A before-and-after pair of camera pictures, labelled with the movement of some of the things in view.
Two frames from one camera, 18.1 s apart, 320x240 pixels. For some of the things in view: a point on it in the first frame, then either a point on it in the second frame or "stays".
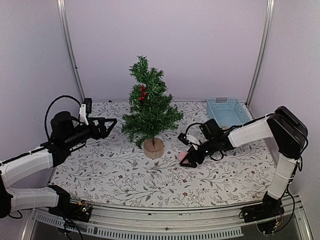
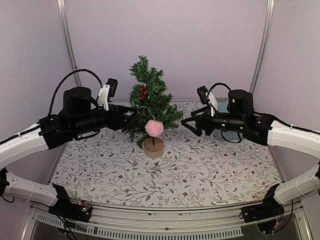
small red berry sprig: x=143 y=94 stays
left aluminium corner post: x=63 y=13 stays
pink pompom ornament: x=181 y=154 → x=154 y=128
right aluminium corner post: x=269 y=18 stays
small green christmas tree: x=150 y=113 stays
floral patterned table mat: x=203 y=164 stays
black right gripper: x=192 y=153 → x=200 y=119
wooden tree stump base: x=153 y=148 stays
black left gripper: x=103 y=133 → x=117 y=121
